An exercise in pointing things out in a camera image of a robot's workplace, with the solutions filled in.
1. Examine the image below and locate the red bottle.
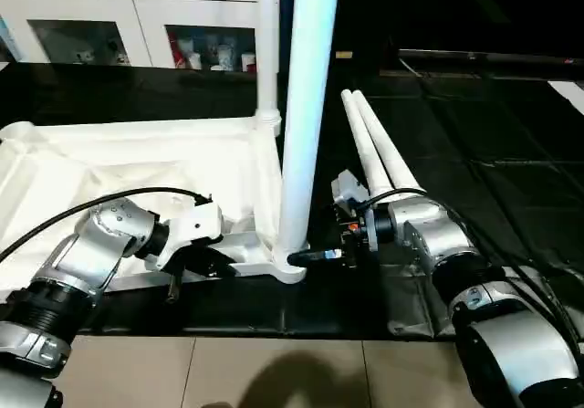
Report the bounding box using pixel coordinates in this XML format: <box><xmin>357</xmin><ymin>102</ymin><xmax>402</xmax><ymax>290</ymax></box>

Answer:
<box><xmin>170</xmin><ymin>32</ymin><xmax>188</xmax><ymax>69</ymax></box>

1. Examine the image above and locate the white plastic table leg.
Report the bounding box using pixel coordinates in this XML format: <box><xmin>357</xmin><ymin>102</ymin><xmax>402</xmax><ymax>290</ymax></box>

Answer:
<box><xmin>350</xmin><ymin>89</ymin><xmax>426</xmax><ymax>199</ymax></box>
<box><xmin>340</xmin><ymin>90</ymin><xmax>398</xmax><ymax>201</ymax></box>
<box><xmin>255</xmin><ymin>0</ymin><xmax>285</xmax><ymax>137</ymax></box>
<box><xmin>276</xmin><ymin>0</ymin><xmax>343</xmax><ymax>265</ymax></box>

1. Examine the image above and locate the white glass-door cabinet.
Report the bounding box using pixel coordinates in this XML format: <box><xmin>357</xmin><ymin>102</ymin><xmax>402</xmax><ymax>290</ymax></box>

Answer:
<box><xmin>0</xmin><ymin>0</ymin><xmax>284</xmax><ymax>73</ymax></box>

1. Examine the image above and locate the white edge strip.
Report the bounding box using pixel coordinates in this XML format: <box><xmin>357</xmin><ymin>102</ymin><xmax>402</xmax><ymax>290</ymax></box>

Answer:
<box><xmin>549</xmin><ymin>79</ymin><xmax>584</xmax><ymax>113</ymax></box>

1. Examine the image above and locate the white plastic table top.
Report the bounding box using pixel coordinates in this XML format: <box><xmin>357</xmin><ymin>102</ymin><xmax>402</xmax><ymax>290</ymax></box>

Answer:
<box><xmin>0</xmin><ymin>118</ymin><xmax>308</xmax><ymax>292</ymax></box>

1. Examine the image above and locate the black work mat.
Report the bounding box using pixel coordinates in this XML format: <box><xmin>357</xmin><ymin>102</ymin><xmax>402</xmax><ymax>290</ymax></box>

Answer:
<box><xmin>0</xmin><ymin>59</ymin><xmax>584</xmax><ymax>340</ymax></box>

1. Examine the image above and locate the black metal rail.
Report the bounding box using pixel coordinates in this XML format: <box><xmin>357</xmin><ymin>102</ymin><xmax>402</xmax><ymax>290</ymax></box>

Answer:
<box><xmin>398</xmin><ymin>50</ymin><xmax>584</xmax><ymax>73</ymax></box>

